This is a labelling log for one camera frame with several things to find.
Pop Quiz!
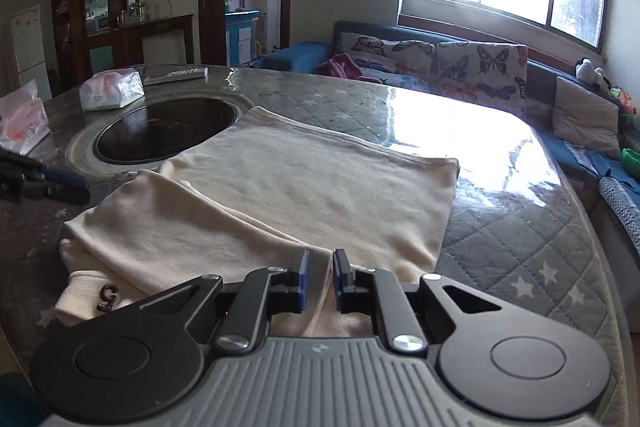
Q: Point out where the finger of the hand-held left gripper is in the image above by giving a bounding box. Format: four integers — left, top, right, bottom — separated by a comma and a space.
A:
0, 149, 92, 189
0, 178, 92, 206

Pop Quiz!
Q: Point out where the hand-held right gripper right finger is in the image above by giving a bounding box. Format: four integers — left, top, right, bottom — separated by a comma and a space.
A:
331, 248, 505, 355

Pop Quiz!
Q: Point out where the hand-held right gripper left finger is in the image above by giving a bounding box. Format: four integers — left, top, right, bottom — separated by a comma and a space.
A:
132, 248, 312, 356

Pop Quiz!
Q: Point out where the cream sweatshirt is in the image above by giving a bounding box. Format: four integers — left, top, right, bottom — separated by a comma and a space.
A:
52, 106, 460, 339

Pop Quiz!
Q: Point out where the pink white tissue pack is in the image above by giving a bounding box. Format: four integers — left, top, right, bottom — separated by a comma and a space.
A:
79, 68, 146, 112
0, 79, 51, 156

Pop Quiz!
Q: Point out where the round black cooktop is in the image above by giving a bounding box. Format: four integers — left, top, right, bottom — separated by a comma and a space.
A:
64, 91, 257, 182

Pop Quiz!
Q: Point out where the white refrigerator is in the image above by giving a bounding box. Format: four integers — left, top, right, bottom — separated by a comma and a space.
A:
11, 5, 51, 100

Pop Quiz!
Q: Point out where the white remote control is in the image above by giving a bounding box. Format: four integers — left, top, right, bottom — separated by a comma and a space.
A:
142, 67, 209, 86

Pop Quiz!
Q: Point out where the metal pot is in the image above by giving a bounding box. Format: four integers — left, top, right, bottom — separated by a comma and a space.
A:
118, 1, 149, 28

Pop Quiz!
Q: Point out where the grey quilted star table cover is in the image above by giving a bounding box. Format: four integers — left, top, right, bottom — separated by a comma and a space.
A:
0, 64, 632, 427

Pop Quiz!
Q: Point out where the pink cloth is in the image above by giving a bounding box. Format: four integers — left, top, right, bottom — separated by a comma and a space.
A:
314, 53, 366, 80

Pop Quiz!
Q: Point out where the blue cabinet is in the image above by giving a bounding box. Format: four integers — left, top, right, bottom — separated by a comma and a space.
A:
224, 9, 261, 66

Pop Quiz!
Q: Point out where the blue sofa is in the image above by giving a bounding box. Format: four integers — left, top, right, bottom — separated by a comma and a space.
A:
250, 21, 640, 258

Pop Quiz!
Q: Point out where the long butterfly print cushion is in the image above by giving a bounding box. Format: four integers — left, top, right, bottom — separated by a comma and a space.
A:
337, 33, 437, 90

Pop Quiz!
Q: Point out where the tall butterfly print cushion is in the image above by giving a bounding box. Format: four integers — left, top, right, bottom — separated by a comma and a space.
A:
434, 41, 529, 118

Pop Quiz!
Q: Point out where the blue sofa blanket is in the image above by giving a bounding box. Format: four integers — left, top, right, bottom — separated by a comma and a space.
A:
565, 139, 640, 254

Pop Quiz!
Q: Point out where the grey pillow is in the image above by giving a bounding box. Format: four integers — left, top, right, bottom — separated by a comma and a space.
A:
551, 76, 622, 158

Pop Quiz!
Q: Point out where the green bowl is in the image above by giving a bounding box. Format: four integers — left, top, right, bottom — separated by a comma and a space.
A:
620, 147, 640, 180

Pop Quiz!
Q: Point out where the panda plush toy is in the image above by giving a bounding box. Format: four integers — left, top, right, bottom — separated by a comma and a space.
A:
574, 58, 609, 88

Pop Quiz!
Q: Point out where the pink green toy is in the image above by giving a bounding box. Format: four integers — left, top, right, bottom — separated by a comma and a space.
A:
607, 88, 639, 118

